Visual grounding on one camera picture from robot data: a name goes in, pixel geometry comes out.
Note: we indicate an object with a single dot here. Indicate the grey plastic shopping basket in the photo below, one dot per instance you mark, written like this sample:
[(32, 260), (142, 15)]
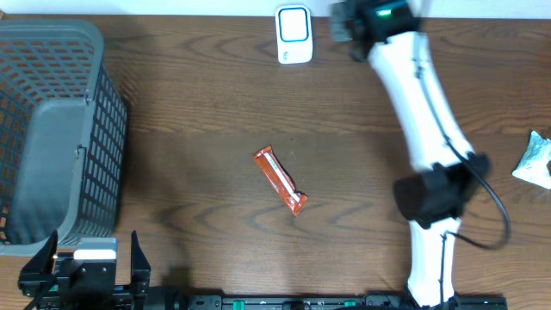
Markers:
[(63, 135)]

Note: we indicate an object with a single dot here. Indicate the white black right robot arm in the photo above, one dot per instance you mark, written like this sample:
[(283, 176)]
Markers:
[(433, 199)]

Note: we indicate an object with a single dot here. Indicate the white barcode scanner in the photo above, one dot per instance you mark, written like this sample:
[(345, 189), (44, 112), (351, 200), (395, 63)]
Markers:
[(294, 35)]

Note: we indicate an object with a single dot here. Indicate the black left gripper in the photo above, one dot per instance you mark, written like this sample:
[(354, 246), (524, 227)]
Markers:
[(139, 275)]

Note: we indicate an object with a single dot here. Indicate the red orange snack bar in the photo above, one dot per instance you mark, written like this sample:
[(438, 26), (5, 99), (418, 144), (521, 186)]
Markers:
[(280, 180)]

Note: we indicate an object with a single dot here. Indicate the light green wipes pack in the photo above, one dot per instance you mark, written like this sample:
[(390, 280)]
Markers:
[(533, 165)]

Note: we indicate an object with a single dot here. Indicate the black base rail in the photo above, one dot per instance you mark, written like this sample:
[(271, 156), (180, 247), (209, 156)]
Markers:
[(169, 298)]

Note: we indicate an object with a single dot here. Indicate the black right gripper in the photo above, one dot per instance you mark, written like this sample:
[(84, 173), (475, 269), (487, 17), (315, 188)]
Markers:
[(342, 13)]

